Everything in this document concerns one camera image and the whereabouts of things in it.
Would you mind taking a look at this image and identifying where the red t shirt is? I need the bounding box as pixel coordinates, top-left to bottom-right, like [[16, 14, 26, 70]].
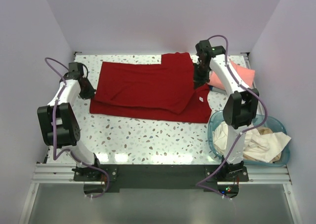
[[89, 52, 212, 123]]

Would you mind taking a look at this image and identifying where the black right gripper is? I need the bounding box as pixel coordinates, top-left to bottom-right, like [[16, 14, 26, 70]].
[[193, 62, 211, 90]]

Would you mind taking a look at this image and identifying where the cream t shirt in basket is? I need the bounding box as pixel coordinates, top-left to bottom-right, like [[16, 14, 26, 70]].
[[212, 122, 291, 163]]

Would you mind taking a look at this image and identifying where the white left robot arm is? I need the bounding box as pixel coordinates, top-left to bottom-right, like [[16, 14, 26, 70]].
[[37, 57, 102, 181]]

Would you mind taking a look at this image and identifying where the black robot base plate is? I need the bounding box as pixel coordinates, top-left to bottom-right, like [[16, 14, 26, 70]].
[[73, 165, 249, 197]]

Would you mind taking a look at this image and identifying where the aluminium frame rail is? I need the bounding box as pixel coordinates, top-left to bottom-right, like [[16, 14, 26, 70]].
[[31, 164, 292, 184]]

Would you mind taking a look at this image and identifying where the teal plastic laundry basket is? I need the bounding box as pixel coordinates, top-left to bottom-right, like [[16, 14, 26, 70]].
[[208, 111, 291, 167]]

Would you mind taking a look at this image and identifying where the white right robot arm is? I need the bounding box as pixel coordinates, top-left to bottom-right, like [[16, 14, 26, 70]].
[[193, 40, 259, 181]]

